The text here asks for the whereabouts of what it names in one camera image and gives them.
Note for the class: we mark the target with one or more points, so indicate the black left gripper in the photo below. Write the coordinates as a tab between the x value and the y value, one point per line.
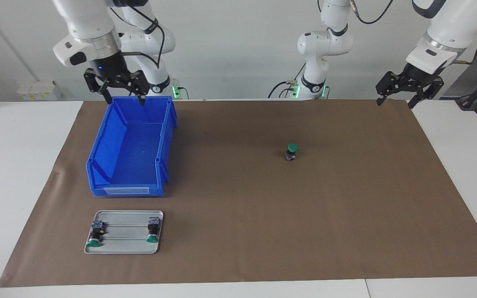
417	75

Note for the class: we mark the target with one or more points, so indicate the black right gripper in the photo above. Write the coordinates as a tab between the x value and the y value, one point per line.
109	67

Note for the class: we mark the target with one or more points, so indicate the green push button switch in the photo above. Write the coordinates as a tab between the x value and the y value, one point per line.
152	229
96	231
291	149

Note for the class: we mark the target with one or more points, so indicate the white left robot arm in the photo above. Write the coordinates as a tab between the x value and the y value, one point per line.
449	29

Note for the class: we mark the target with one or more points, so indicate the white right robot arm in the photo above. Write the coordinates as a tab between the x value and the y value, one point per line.
85	25

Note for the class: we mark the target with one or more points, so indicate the blue plastic storage bin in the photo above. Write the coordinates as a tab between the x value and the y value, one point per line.
135	153

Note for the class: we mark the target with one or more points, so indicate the silver metal tray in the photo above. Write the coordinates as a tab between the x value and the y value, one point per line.
124	244

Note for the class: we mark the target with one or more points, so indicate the brown paper table mat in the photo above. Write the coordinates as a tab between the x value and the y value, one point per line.
263	207

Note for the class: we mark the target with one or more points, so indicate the white wall socket box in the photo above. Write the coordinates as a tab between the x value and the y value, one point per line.
37	90

